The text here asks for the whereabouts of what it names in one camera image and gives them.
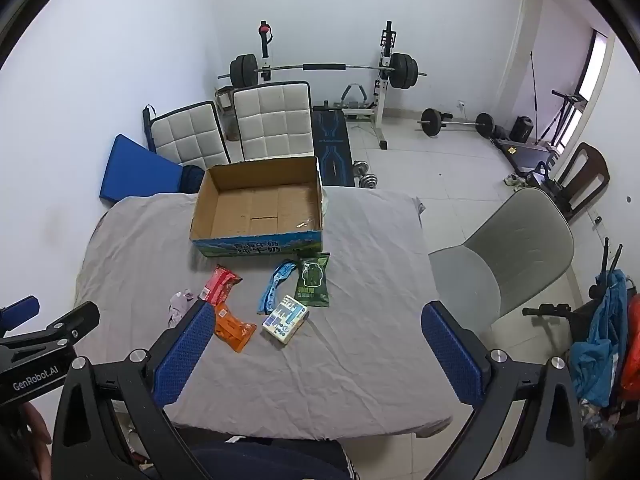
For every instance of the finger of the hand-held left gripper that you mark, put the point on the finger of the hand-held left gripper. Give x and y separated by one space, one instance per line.
20 308
70 325

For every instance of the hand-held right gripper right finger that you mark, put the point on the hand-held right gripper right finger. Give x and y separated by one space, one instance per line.
452 355

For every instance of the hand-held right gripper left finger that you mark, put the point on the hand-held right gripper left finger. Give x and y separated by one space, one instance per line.
182 355

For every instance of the purple cloth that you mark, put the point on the purple cloth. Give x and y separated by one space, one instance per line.
180 305

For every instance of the orange snack packet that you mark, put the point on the orange snack packet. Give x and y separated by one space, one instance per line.
234 327

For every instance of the red snack packet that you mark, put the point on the red snack packet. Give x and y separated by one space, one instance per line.
220 285

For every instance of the white blue tissue pack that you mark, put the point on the white blue tissue pack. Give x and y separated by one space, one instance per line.
285 320

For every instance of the long blue packet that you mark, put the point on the long blue packet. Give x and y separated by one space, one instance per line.
275 285

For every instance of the green wet wipes packet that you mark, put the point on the green wet wipes packet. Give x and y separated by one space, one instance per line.
312 282

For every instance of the cardboard box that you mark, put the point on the cardboard box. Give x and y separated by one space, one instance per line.
250 210

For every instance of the person's left hand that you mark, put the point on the person's left hand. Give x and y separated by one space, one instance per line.
34 430

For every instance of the grey bed sheet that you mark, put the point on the grey bed sheet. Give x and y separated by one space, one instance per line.
325 360

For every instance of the grey plastic chair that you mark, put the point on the grey plastic chair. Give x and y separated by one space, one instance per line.
520 240

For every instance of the person's dark pants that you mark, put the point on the person's dark pants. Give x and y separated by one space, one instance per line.
270 460

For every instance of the blue jacket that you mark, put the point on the blue jacket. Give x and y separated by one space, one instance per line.
600 340

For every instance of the blue foam mat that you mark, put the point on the blue foam mat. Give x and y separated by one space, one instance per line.
135 170

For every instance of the dark blue bag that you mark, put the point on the dark blue bag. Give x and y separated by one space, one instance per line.
192 177

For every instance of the clear plastic wrap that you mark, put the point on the clear plastic wrap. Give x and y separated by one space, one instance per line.
305 223

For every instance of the orange bag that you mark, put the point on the orange bag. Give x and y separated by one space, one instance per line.
632 345

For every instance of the black rods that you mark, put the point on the black rods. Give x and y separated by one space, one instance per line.
606 260

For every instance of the pair of shoes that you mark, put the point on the pair of shoes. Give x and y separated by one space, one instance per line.
515 181

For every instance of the chrome dumbbell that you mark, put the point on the chrome dumbbell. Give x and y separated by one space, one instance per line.
361 167
368 181

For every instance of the dark blue rolled rod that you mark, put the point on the dark blue rolled rod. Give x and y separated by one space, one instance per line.
147 127

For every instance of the black treadmill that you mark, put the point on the black treadmill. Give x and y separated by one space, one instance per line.
522 152

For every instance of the white padded chair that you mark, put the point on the white padded chair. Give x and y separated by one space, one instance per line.
187 135
270 120

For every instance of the brown wooden chair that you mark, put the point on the brown wooden chair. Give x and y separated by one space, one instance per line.
592 170

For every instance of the short black barbell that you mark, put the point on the short black barbell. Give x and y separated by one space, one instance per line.
462 122

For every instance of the black speaker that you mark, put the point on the black speaker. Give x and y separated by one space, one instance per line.
522 129

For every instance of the black blue workout bench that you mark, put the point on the black blue workout bench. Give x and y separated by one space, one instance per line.
330 145

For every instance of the dirty plastic bucket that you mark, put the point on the dirty plastic bucket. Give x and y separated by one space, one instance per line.
223 96

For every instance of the white weight rack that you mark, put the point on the white weight rack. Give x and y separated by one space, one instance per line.
382 97

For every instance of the thin black pole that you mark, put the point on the thin black pole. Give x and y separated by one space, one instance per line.
535 85

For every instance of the long black barbell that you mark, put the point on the long black barbell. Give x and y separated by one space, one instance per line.
325 66

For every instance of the bright window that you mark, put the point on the bright window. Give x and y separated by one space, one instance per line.
597 67

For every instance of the grey sit-up frame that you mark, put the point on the grey sit-up frame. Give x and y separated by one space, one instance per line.
356 105

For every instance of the cream door frame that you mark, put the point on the cream door frame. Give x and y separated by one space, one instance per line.
522 35

